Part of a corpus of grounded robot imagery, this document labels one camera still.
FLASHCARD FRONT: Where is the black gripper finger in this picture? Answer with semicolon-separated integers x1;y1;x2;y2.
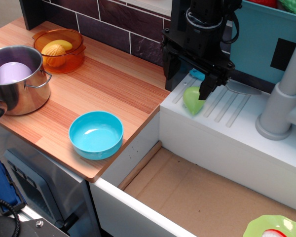
162;44;181;80
199;74;221;100

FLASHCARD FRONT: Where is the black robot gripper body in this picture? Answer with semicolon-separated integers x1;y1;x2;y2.
161;28;235;86

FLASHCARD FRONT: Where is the green plastic pear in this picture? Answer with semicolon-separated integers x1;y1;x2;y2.
183;86;205;116

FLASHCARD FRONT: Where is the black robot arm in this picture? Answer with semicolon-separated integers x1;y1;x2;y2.
161;0;242;100

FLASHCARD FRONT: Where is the blue plastic bowl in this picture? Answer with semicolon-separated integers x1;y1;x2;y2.
69;111;124;160

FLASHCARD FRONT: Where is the teal storage box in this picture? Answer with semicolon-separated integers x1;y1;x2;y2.
230;0;296;84

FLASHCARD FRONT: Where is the grey toy faucet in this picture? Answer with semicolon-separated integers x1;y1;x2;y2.
256;47;296;140

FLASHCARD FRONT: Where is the red toy item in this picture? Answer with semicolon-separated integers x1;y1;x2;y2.
248;0;277;8

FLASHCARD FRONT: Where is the white sink unit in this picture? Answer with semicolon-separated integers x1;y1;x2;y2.
90;77;296;237

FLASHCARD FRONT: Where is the yellow plastic banana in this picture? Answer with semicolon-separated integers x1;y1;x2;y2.
41;39;73;55

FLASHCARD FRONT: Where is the orange transparent pot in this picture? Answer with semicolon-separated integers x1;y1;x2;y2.
33;29;86;74

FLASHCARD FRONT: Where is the orange ribbed toy fruit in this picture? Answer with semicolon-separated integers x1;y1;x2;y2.
43;44;66;67

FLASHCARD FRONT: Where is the green plastic plate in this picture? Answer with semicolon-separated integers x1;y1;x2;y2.
243;215;296;237

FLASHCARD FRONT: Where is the stainless steel pot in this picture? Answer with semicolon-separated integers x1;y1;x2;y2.
0;45;52;116

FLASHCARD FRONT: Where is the red white toy food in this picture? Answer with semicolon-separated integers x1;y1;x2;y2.
261;229;286;237

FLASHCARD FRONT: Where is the lilac plastic cup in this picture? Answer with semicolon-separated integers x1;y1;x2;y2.
0;62;32;84

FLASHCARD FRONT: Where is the grey toy oven door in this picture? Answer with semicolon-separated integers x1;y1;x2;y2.
3;149;92;237

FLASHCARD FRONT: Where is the blue clamp block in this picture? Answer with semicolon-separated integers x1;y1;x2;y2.
0;161;26;211

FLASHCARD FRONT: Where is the grey spatula with blue handle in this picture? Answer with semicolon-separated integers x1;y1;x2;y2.
189;69;261;95

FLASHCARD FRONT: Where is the black shelf post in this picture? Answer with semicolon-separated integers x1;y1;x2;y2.
19;0;46;30

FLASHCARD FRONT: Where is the black metal bracket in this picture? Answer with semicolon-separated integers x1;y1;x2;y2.
19;219;68;237

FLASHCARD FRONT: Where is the black braided cable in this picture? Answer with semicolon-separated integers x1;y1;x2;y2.
0;198;21;237

